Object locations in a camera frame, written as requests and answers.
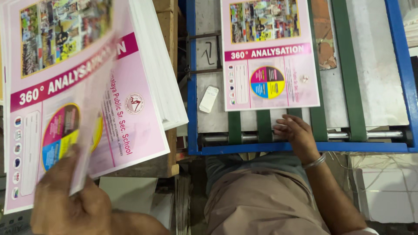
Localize white cartons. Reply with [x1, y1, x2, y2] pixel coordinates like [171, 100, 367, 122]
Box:
[349, 153, 418, 224]

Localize white paper sheets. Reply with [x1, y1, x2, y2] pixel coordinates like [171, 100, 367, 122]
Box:
[98, 176, 175, 230]

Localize silver bangle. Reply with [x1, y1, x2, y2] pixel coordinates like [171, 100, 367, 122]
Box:
[302, 153, 327, 170]

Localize small white block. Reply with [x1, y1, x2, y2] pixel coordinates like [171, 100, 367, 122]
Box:
[199, 86, 219, 114]

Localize person's beige trousers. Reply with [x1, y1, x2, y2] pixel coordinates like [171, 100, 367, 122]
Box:
[204, 168, 331, 235]

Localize person's left hand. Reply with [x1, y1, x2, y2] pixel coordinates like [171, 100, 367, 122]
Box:
[30, 145, 113, 235]

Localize tangle of plastic strings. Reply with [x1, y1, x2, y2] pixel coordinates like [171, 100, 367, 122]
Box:
[327, 151, 418, 200]

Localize person's grey shirt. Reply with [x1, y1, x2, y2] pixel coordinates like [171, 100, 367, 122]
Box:
[205, 151, 311, 196]

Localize white paper stack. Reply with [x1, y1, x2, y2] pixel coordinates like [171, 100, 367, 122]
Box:
[399, 0, 418, 49]

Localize person's right hand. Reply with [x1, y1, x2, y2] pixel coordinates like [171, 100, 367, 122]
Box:
[273, 114, 322, 165]

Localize torn brown tape patch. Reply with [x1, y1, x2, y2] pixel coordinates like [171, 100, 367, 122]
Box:
[311, 0, 337, 70]

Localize black hex key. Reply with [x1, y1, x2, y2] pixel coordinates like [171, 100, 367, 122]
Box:
[201, 41, 217, 66]

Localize stack of pink printed covers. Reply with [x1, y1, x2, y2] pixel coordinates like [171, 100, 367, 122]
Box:
[0, 0, 189, 215]

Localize steel roller shaft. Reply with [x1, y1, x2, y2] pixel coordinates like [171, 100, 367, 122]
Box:
[201, 130, 406, 145]

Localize blue framed conveyor machine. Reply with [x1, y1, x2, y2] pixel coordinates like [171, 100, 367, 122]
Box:
[185, 0, 418, 156]

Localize pink printed sheet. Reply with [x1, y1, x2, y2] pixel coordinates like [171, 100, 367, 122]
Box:
[69, 36, 115, 197]
[221, 0, 321, 112]

